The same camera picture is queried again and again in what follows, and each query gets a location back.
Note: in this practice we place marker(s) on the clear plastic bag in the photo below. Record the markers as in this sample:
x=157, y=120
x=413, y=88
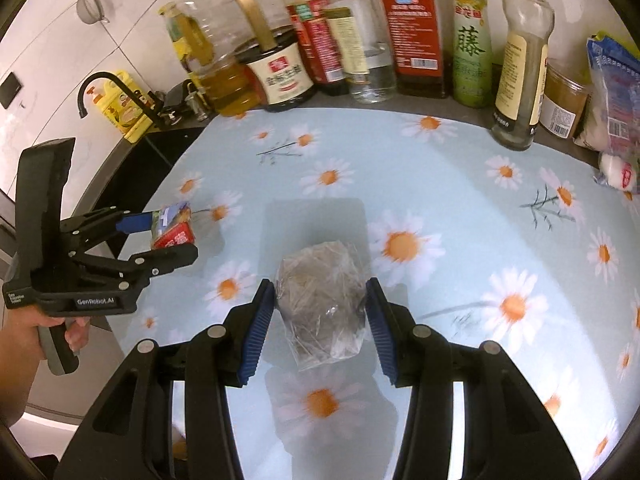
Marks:
x=320, y=300

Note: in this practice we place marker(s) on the person's left forearm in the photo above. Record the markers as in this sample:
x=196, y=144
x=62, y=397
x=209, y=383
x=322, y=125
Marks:
x=15, y=392

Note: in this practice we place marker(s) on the person's left hand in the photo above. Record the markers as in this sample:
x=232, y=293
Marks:
x=20, y=335

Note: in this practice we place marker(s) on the yellow detergent bottle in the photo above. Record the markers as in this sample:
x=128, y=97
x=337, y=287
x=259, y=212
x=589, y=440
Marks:
x=125, y=115

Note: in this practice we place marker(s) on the small multicoloured snack packet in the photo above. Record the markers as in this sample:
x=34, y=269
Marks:
x=175, y=232

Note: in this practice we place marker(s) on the clear bottle with red label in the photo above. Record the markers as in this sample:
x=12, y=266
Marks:
x=412, y=35

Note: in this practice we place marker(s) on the green label oil bottle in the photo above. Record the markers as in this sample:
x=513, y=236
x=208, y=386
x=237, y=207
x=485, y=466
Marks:
x=470, y=50

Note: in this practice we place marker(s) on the black wall socket panel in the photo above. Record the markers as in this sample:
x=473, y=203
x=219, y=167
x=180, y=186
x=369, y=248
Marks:
x=10, y=90

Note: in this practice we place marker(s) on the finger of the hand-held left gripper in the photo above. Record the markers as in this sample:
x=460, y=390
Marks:
x=170, y=259
x=140, y=222

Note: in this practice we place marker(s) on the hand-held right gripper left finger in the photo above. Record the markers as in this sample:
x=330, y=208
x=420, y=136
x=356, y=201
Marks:
x=257, y=335

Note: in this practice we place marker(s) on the small yellow cap oil bottle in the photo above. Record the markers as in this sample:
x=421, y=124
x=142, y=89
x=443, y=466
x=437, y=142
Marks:
x=520, y=85

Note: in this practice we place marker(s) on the blue white food packet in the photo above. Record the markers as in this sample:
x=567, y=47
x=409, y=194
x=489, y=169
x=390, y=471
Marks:
x=615, y=95

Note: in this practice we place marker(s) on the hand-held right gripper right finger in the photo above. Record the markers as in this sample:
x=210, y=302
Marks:
x=381, y=335

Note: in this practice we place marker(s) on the black faucet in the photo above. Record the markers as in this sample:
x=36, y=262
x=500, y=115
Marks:
x=161, y=110

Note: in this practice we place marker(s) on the jar of brown paste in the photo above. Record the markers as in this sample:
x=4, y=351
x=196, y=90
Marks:
x=562, y=105

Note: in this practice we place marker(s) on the small white red packet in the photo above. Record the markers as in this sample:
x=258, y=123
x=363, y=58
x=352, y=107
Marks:
x=617, y=172

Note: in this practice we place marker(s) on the large soy sauce jug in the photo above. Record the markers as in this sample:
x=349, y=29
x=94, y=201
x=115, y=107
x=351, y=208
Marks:
x=282, y=77

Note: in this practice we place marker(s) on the blue daisy print table mat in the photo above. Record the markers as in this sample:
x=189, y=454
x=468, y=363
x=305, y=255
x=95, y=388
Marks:
x=450, y=185

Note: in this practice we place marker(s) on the large clear oil jug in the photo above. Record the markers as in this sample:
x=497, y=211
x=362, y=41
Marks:
x=222, y=90

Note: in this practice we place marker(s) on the black kitchen sink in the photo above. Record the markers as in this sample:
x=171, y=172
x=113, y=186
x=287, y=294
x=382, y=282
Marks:
x=145, y=170

